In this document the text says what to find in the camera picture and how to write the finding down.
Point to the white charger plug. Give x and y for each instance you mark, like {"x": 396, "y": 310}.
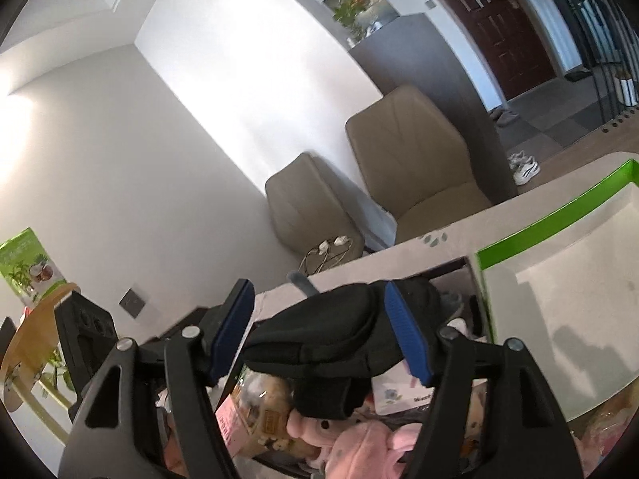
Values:
{"x": 342, "y": 240}
{"x": 325, "y": 248}

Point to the dark wall socket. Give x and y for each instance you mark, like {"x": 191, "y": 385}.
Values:
{"x": 134, "y": 302}

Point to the black cat sticker card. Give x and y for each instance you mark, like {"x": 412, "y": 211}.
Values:
{"x": 399, "y": 394}

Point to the black slat divider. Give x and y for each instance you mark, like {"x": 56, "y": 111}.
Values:
{"x": 594, "y": 20}

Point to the black storage box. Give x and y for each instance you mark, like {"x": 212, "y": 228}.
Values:
{"x": 474, "y": 299}

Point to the wooden stand yellow legs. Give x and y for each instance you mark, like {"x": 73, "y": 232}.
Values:
{"x": 30, "y": 339}

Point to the pink rabbit blue plush toy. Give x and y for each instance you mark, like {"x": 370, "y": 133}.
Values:
{"x": 309, "y": 429}

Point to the framed plant picture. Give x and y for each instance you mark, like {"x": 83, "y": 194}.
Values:
{"x": 359, "y": 7}

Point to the white sneaker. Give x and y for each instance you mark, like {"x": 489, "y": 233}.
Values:
{"x": 519, "y": 160}
{"x": 528, "y": 174}

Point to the grey slipper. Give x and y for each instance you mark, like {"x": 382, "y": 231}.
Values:
{"x": 501, "y": 117}

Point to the beige upholstered chair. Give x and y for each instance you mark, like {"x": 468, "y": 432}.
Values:
{"x": 414, "y": 159}
{"x": 309, "y": 204}

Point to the dark doormat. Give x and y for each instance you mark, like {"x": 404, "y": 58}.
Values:
{"x": 578, "y": 75}

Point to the pink plush toy green frill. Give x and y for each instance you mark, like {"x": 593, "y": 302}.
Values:
{"x": 369, "y": 451}

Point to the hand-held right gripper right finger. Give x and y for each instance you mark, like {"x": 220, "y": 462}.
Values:
{"x": 407, "y": 334}

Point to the variegated leafy plant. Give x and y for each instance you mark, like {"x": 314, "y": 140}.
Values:
{"x": 60, "y": 371}

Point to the grey cloth-covered desktop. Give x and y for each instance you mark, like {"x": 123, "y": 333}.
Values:
{"x": 449, "y": 229}

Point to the brown door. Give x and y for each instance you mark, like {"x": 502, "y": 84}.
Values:
{"x": 489, "y": 25}

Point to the green printed carton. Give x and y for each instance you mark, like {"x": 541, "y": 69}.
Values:
{"x": 25, "y": 264}

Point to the black glove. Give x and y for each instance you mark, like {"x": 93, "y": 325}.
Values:
{"x": 339, "y": 339}

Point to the pink paper card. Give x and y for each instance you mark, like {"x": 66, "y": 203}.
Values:
{"x": 224, "y": 424}

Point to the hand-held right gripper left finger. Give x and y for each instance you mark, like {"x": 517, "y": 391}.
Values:
{"x": 229, "y": 334}

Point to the green-edged white box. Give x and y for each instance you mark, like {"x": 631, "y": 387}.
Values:
{"x": 574, "y": 284}

